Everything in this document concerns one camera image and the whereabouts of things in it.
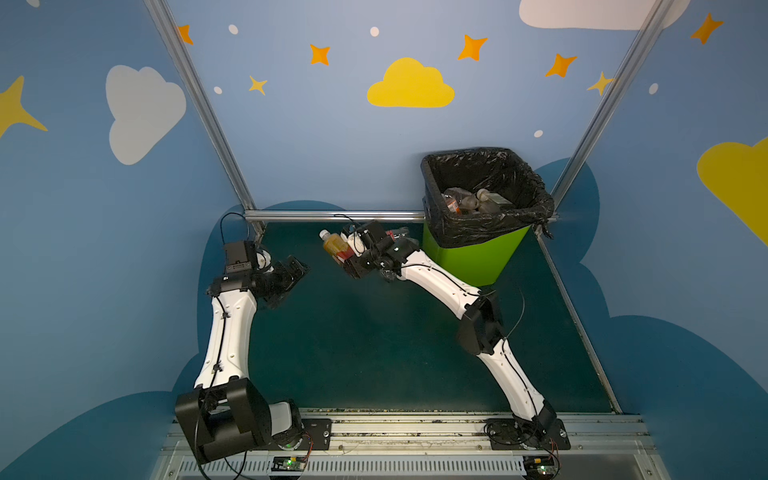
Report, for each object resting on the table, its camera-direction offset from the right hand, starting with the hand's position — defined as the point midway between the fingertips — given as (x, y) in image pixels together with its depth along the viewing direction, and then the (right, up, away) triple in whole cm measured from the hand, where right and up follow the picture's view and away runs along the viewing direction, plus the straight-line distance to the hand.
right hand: (351, 258), depth 91 cm
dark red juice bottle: (-5, +4, +1) cm, 7 cm away
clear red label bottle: (+13, +9, +24) cm, 29 cm away
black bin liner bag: (+47, +29, +5) cm, 55 cm away
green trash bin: (+42, -1, +4) cm, 42 cm away
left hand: (-12, -5, -11) cm, 17 cm away
